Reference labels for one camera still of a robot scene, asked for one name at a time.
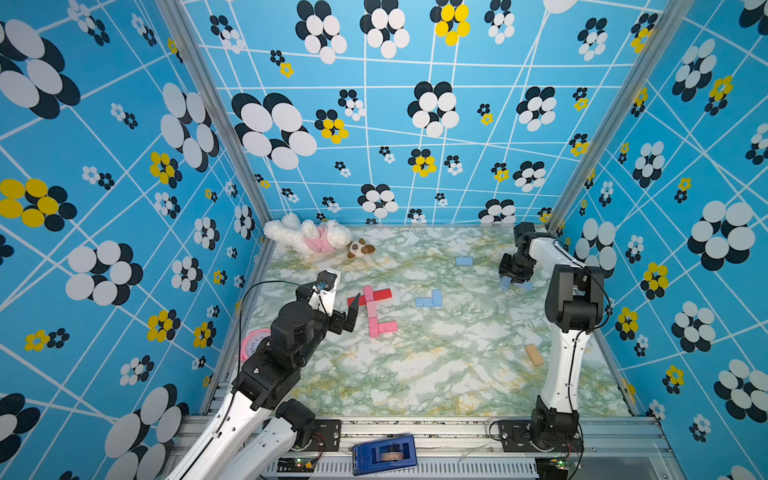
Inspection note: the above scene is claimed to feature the white pink plush toy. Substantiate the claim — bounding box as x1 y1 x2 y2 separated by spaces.
263 213 352 256

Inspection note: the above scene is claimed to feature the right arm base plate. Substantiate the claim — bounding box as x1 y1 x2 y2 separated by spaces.
489 420 583 454

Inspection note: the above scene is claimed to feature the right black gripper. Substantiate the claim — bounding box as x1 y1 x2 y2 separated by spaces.
497 253 532 283

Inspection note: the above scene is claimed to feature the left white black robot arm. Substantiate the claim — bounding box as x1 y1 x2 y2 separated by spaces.
168 270 359 479

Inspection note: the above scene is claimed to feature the left circuit board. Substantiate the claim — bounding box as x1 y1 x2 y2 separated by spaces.
278 457 317 473

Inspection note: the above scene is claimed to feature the blue box device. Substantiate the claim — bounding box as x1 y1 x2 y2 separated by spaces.
352 435 418 476

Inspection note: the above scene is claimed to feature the wooden block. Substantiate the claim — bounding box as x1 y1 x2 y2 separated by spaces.
524 344 546 367

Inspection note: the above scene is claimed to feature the aluminium front rail frame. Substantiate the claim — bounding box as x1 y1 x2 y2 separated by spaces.
158 416 685 480

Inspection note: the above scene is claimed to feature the small brown white plush dog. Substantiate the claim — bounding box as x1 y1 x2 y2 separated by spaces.
347 238 376 259

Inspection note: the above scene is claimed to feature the pink alarm clock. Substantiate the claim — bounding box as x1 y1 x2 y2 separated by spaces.
240 328 271 362

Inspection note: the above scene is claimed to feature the right circuit board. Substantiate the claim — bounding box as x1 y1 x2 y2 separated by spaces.
536 458 568 475

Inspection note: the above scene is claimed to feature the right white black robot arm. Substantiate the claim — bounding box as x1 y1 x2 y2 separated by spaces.
499 222 607 450

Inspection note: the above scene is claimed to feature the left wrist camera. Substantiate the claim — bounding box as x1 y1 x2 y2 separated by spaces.
309 270 341 316

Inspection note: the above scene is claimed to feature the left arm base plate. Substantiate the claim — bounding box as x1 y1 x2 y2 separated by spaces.
300 419 342 453

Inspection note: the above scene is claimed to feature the circuit board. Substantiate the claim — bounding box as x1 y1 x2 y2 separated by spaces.
536 458 568 475
278 457 317 473

